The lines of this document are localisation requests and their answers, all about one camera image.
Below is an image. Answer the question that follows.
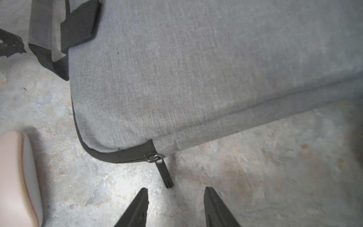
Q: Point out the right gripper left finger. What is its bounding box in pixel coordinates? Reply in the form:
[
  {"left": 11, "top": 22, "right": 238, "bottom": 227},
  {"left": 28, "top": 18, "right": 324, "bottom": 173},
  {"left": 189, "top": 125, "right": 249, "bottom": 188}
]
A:
[{"left": 114, "top": 188, "right": 149, "bottom": 227}]

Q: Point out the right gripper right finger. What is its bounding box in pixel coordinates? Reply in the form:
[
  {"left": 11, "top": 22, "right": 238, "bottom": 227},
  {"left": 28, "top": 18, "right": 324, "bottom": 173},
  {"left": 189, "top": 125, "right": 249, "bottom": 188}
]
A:
[{"left": 204, "top": 187, "right": 241, "bottom": 227}]

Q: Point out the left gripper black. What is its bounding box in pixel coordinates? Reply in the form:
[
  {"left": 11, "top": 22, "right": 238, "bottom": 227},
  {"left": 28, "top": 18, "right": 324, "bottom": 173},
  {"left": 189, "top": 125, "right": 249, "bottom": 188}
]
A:
[{"left": 0, "top": 29, "right": 26, "bottom": 58}]

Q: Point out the grey laptop bag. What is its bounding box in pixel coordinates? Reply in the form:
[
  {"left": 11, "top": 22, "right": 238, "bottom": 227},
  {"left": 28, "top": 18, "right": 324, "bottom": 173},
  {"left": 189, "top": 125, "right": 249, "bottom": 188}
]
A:
[{"left": 28, "top": 1, "right": 363, "bottom": 188}]

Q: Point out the left pink computer mouse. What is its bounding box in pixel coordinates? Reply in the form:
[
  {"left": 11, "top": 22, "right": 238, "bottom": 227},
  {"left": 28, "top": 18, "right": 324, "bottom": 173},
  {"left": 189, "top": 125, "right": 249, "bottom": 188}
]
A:
[{"left": 1, "top": 131, "right": 43, "bottom": 227}]

